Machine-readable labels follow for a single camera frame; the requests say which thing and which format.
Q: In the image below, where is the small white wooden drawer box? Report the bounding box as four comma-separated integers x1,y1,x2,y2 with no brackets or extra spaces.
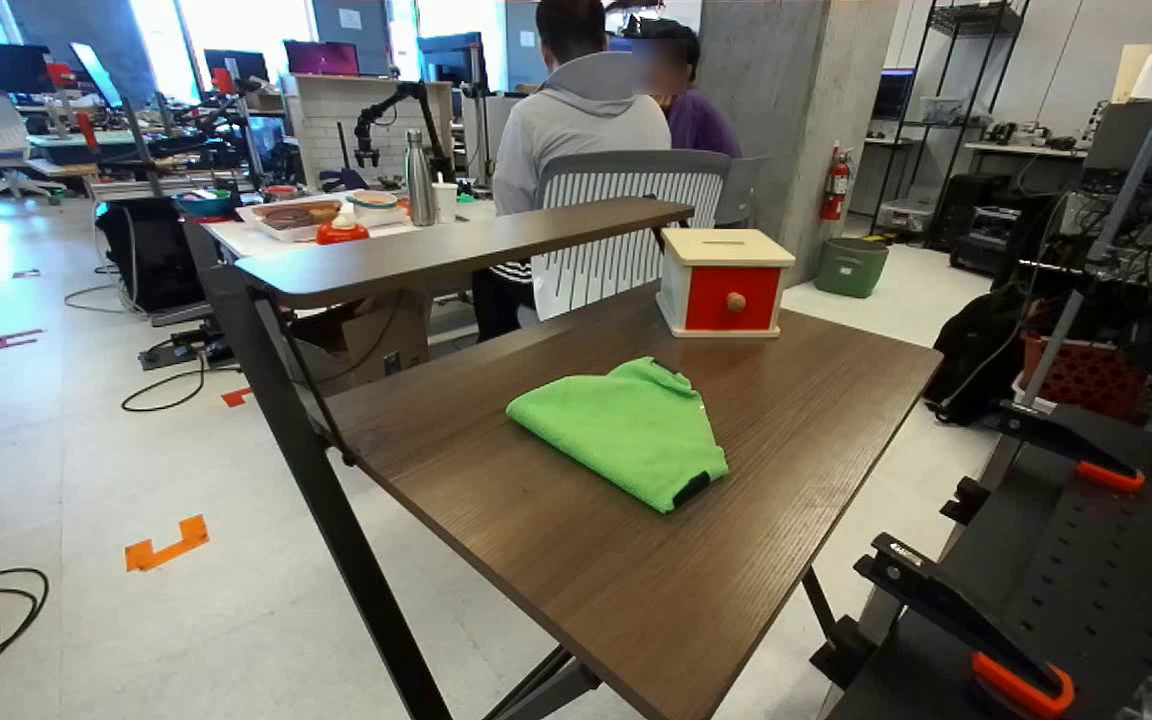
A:
657,229,797,334

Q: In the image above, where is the white slatted office chair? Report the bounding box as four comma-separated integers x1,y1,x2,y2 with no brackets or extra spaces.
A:
487,145,735,322

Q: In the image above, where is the green microfibre cloth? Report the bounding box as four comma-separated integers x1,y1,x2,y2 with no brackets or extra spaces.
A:
506,357,729,515

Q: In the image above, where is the cardboard box under shelf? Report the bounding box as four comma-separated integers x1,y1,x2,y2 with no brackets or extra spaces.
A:
289,293,434,392

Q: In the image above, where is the person in grey hoodie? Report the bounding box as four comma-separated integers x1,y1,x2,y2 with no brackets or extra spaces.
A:
469,0,677,344

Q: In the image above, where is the silver metal water bottle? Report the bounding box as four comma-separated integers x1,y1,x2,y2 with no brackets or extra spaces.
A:
403,126,437,229

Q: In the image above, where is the person in purple shirt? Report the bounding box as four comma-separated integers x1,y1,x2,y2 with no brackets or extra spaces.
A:
664,25,741,154

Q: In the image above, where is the orange object on desk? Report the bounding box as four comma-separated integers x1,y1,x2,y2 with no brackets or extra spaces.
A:
316,224,374,243

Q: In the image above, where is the green plastic crate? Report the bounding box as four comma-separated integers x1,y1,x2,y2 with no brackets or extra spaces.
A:
815,236,890,297

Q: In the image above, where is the red fire extinguisher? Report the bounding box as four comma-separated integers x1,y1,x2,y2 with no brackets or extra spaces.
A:
815,147,851,224

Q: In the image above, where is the dark wooden raised shelf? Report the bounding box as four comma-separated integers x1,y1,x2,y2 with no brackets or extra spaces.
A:
225,195,691,307

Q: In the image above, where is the brown bowl on desk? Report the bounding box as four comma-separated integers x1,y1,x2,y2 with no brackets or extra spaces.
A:
254,195,341,229

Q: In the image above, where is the black backpack on floor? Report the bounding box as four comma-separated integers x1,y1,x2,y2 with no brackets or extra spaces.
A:
924,285,1032,427

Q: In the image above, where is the orange floor tape marker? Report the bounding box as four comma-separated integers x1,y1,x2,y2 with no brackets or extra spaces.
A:
125,515,210,573

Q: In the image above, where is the red perforated crate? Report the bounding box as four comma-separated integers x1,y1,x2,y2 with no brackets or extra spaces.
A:
1040,338,1150,419

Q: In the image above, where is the grey metal pole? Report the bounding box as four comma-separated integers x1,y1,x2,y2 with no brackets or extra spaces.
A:
1017,122,1152,412

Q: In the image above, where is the black metal table frame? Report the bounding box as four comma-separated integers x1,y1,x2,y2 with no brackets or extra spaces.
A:
180,221,603,720

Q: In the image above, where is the black metal wire shelving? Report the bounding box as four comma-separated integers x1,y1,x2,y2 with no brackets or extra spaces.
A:
866,0,1032,236

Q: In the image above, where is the near orange-handled black clamp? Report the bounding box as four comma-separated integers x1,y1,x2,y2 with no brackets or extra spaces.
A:
855,531,1077,720

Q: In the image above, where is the orange-handled black clamp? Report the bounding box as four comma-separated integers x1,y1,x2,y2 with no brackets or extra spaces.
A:
999,403,1150,491
855,531,1077,720

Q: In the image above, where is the far orange-handled black clamp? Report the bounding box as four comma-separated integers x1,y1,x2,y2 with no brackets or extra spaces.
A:
999,403,1150,491

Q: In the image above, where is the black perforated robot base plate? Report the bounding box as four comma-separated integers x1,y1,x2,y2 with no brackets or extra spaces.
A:
827,432,1152,720

